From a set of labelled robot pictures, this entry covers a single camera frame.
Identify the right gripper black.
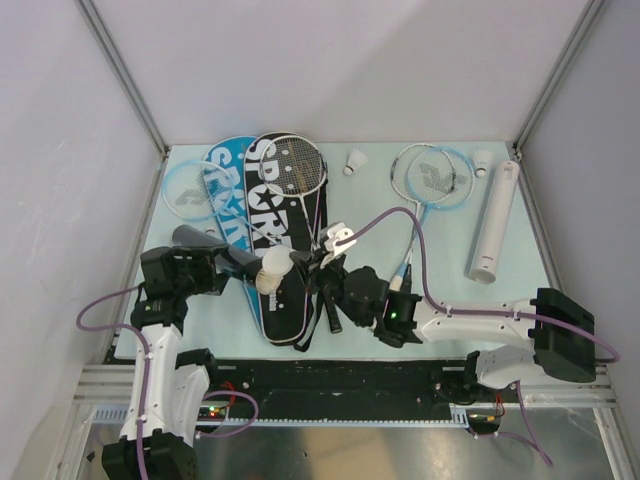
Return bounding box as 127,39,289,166
291,247,367,326

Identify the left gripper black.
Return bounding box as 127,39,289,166
172,245,233,298

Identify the shuttlecock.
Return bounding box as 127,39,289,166
343,149,368,176
472,149,494,178
255,245,294,295

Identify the black shuttlecock tube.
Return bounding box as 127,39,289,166
172,225,262,283

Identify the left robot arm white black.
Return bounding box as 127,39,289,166
101,247,228,479

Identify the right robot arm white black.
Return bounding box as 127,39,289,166
290,251,596,401

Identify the light blue racket left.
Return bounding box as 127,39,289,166
163,154,281,249

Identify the light blue racket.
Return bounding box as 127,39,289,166
390,143,474,289
163,154,281,249

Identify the black racket bag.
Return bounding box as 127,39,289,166
244,132,327,351

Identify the white racket on black bag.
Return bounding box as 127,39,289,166
259,134,327,247

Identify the white racket black grip left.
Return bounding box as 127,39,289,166
201,155,344,334

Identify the blue racket bag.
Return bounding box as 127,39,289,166
205,135,266,326

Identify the white racket right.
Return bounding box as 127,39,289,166
389,143,454,296

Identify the light blue racket right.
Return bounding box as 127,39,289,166
390,143,474,289

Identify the white shuttlecock tube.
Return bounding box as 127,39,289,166
469,161,520,285

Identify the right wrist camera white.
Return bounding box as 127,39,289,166
319,222,357,268

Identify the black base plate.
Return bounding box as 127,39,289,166
102,357,524,421

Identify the aluminium frame rail front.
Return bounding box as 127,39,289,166
72,364,617,428

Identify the left circuit board with wires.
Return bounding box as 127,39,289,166
198,395,236,421

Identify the circuit board with wires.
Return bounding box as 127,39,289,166
466,393,506,437
198,395,236,421

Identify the right circuit board with wires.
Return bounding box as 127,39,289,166
466,393,506,437

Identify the left frame post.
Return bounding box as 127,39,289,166
75,0,169,159

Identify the frame post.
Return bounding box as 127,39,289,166
512,0,610,160
75,0,169,159

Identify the right frame post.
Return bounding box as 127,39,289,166
512,0,610,160

